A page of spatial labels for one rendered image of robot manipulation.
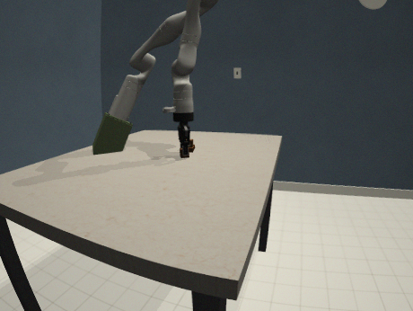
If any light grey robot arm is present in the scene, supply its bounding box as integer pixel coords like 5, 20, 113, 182
108, 0, 218, 121

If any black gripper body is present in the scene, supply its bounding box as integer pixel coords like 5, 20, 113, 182
173, 112, 194, 135

